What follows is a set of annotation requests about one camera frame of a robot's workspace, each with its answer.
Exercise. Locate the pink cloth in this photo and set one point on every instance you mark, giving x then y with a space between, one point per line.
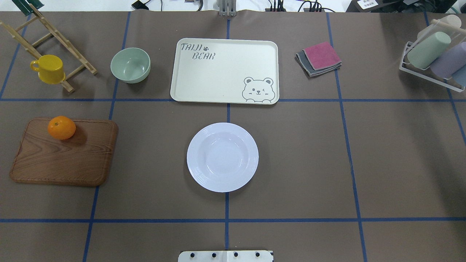
322 56

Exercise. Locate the yellow mug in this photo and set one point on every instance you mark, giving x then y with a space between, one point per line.
49 68

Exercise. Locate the grey cloth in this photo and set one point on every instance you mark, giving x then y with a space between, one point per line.
308 68

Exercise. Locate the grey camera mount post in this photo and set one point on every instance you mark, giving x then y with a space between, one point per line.
227 8

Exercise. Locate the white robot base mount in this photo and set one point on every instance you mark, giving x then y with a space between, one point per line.
226 256

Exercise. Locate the green bowl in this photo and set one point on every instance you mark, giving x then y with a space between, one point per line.
130 65

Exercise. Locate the beige cup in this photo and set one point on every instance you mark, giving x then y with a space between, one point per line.
432 28

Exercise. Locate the white wire cup rack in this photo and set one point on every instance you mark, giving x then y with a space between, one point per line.
457 81

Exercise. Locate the orange fruit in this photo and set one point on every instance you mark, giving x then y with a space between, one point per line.
61 128

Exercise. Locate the wooden cutting board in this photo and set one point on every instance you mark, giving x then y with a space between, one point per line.
83 160

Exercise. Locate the wooden drying rack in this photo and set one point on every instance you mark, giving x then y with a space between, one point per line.
32 7

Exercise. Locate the white round plate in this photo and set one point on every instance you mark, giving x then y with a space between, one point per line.
222 157

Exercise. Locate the purple cup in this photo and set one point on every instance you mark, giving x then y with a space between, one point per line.
450 61

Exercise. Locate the cream bear tray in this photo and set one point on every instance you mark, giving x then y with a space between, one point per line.
225 71

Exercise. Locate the green cup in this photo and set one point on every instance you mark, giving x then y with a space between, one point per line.
425 52

